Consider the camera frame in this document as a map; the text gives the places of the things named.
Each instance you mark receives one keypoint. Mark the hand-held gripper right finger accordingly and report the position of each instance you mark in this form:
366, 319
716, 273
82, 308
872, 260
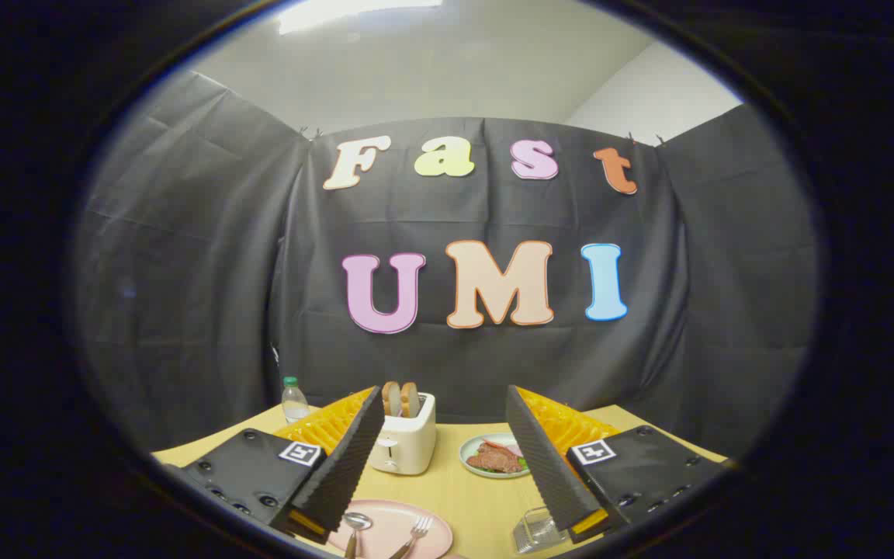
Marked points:
544, 473

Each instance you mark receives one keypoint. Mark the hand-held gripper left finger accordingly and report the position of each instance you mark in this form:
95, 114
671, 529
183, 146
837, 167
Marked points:
346, 473

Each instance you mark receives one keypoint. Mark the brown meat slices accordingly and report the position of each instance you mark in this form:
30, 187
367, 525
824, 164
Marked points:
495, 460

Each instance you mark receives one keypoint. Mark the clear plastic cutlery tray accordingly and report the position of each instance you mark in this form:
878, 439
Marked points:
536, 532

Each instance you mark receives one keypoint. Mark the pink plate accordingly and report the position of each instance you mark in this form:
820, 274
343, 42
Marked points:
385, 528

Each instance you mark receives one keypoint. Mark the white toaster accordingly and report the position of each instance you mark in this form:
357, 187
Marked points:
408, 442

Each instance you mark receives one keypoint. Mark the pale green oval plate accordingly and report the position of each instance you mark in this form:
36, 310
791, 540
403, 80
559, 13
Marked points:
469, 454

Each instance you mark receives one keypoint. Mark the clear water bottle green cap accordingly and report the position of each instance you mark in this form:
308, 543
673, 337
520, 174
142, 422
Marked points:
294, 404

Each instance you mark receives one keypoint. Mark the toasted bread slice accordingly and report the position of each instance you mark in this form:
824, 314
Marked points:
410, 399
391, 397

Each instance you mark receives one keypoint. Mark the ceiling light panel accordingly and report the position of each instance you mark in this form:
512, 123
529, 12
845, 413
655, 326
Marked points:
354, 12

